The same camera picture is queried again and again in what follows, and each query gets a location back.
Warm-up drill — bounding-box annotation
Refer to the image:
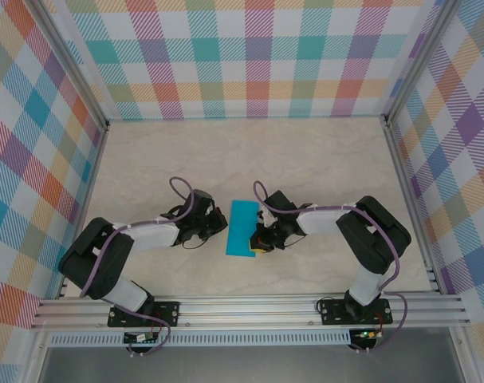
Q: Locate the grey metal shelf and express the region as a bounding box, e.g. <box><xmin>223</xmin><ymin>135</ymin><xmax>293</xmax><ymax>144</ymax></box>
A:
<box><xmin>37</xmin><ymin>345</ymin><xmax>466</xmax><ymax>383</ymax></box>

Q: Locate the aluminium frame post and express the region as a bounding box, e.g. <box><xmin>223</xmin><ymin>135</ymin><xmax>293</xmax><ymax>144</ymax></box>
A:
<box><xmin>383</xmin><ymin>0</ymin><xmax>464</xmax><ymax>127</ymax></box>
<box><xmin>29</xmin><ymin>0</ymin><xmax>112</xmax><ymax>132</ymax></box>

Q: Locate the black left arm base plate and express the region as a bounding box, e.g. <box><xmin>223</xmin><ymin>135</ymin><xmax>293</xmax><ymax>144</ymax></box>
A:
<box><xmin>107</xmin><ymin>299</ymin><xmax>182</xmax><ymax>329</ymax></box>

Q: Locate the black round cable mount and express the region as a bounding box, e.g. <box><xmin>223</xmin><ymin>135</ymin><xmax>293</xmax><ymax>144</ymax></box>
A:
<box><xmin>125</xmin><ymin>343</ymin><xmax>155</xmax><ymax>358</ymax></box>

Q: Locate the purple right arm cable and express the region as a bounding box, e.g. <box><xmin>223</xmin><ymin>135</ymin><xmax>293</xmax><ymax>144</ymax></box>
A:
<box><xmin>252</xmin><ymin>180</ymin><xmax>410</xmax><ymax>354</ymax></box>

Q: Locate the circuit board with green light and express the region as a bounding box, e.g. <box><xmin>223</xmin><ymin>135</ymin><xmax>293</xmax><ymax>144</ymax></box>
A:
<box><xmin>355</xmin><ymin>329</ymin><xmax>384</xmax><ymax>342</ymax></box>

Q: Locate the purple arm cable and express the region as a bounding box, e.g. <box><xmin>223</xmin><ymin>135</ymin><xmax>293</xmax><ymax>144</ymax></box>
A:
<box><xmin>252</xmin><ymin>180</ymin><xmax>410</xmax><ymax>354</ymax></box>
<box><xmin>80</xmin><ymin>176</ymin><xmax>205</xmax><ymax>357</ymax></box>

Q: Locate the slotted grey cable duct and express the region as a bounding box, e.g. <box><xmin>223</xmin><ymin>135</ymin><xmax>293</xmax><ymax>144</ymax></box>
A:
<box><xmin>45</xmin><ymin>333</ymin><xmax>358</xmax><ymax>348</ymax></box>

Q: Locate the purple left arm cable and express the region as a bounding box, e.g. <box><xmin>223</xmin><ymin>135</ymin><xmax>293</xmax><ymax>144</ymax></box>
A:
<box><xmin>80</xmin><ymin>176</ymin><xmax>205</xmax><ymax>357</ymax></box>

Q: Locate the aluminium table side rail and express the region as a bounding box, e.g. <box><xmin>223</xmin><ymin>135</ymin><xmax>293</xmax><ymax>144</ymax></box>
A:
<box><xmin>54</xmin><ymin>121</ymin><xmax>112</xmax><ymax>300</ymax></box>
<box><xmin>383</xmin><ymin>115</ymin><xmax>446</xmax><ymax>296</ymax></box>

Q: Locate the small black circuit board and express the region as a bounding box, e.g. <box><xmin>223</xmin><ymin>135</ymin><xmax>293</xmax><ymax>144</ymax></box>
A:
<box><xmin>123</xmin><ymin>333</ymin><xmax>159</xmax><ymax>344</ymax></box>

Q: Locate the aluminium mounting rail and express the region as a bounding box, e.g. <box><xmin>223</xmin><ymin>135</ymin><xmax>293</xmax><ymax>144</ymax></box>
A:
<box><xmin>29</xmin><ymin>293</ymin><xmax>473</xmax><ymax>331</ymax></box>

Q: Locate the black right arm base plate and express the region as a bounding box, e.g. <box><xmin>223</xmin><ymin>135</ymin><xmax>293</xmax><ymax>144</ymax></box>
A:
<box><xmin>318</xmin><ymin>298</ymin><xmax>394</xmax><ymax>327</ymax></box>

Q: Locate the aluminium frame leg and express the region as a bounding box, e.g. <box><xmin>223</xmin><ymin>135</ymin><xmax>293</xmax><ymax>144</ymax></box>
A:
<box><xmin>451</xmin><ymin>329</ymin><xmax>480</xmax><ymax>383</ymax></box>
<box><xmin>24</xmin><ymin>330</ymin><xmax>48</xmax><ymax>383</ymax></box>

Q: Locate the blue paper sheet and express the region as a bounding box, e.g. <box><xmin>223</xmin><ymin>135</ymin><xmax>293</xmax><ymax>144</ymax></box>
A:
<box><xmin>224</xmin><ymin>199</ymin><xmax>262</xmax><ymax>259</ymax></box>

